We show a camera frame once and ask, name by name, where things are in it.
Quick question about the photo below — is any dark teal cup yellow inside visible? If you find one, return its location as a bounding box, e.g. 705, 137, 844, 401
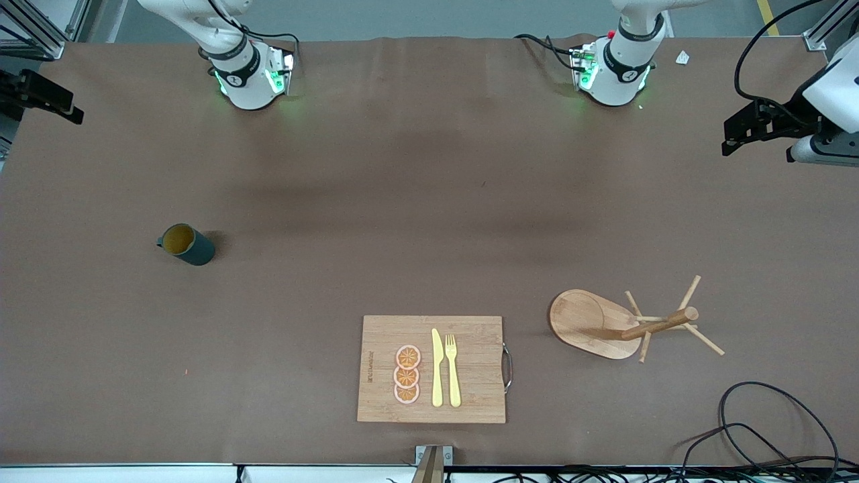
157, 223, 216, 266

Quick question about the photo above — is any wooden cup rack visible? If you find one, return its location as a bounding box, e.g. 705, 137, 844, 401
549, 275, 725, 364

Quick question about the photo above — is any brown table cover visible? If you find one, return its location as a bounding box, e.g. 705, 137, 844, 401
0, 34, 859, 467

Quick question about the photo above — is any bamboo cutting board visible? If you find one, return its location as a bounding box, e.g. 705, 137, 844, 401
357, 315, 514, 424

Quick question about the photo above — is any yellow plastic fork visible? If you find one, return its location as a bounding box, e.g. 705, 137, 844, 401
446, 334, 462, 409

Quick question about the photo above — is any yellow plastic knife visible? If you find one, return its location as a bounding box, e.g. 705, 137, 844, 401
432, 328, 444, 408

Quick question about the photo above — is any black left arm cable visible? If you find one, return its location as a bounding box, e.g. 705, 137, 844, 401
734, 0, 843, 128

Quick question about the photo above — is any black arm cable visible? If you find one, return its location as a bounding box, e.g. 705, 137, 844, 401
734, 0, 843, 128
207, 0, 301, 68

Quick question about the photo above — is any aluminium frame profile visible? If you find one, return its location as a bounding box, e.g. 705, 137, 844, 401
0, 0, 105, 61
802, 0, 859, 52

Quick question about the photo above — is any black base power cable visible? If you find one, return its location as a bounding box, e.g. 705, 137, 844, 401
513, 34, 585, 73

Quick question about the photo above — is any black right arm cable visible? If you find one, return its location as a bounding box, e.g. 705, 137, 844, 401
207, 0, 301, 68

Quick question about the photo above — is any black loose cable loop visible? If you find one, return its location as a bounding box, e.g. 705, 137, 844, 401
678, 381, 841, 480

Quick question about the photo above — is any white table edge rail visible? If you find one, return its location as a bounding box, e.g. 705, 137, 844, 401
0, 463, 859, 483

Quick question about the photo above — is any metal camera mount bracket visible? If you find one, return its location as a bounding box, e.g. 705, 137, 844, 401
411, 445, 454, 483

